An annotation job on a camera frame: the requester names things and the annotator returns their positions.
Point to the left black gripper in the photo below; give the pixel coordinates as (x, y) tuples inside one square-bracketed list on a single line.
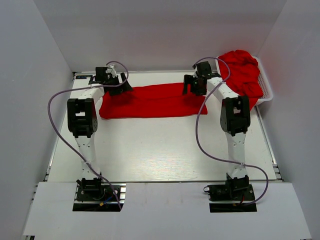
[(116, 86)]

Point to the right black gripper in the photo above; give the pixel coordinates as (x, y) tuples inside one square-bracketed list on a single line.
[(194, 84)]

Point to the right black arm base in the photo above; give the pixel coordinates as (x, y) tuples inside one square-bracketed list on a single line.
[(223, 200)]

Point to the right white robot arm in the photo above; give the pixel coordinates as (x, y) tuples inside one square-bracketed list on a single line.
[(234, 121)]

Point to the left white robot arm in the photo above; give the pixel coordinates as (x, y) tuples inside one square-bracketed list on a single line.
[(82, 122)]

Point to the blue label sticker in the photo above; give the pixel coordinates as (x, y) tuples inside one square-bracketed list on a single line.
[(84, 77)]

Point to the red t shirt pile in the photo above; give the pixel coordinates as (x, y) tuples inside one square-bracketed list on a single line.
[(243, 72)]

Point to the white plastic basket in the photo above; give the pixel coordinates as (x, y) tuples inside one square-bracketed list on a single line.
[(263, 82)]

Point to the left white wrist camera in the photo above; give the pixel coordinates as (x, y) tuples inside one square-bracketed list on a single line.
[(111, 70)]

